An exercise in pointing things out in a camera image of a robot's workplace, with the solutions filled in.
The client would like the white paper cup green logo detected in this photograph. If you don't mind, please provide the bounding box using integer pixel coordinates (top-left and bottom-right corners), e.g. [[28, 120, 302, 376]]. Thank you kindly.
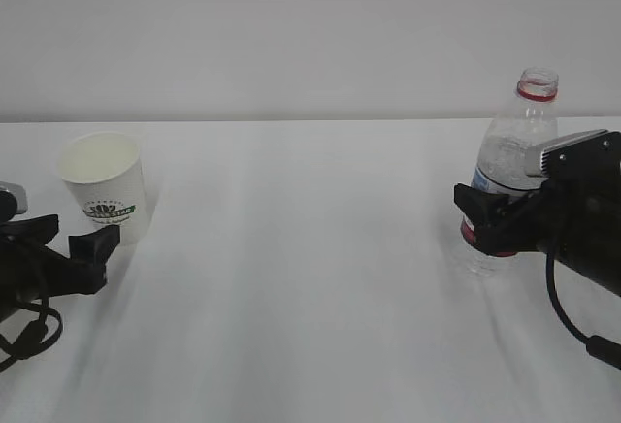
[[57, 132, 148, 245]]

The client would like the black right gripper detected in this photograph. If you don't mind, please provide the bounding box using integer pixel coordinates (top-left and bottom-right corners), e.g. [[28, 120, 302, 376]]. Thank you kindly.
[[453, 175, 621, 298]]

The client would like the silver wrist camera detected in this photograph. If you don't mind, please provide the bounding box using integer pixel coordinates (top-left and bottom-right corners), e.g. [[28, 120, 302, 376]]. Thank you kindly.
[[524, 129, 620, 179], [0, 181, 28, 223]]

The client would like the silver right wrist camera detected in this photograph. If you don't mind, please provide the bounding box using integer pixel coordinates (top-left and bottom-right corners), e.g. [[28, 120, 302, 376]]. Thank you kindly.
[[524, 129, 620, 179]]

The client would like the clear water bottle red label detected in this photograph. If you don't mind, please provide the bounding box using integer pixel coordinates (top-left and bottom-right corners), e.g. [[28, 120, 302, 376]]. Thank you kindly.
[[452, 66, 561, 277]]

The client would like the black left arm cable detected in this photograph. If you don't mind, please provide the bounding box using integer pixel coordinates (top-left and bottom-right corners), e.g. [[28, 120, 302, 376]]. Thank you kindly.
[[0, 241, 65, 372]]

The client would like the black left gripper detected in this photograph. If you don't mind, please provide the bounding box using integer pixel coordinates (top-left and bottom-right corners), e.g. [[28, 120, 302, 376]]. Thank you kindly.
[[1, 214, 120, 321]]

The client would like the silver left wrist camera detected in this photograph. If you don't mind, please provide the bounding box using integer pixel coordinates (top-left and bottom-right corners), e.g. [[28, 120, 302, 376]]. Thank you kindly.
[[0, 181, 28, 223]]

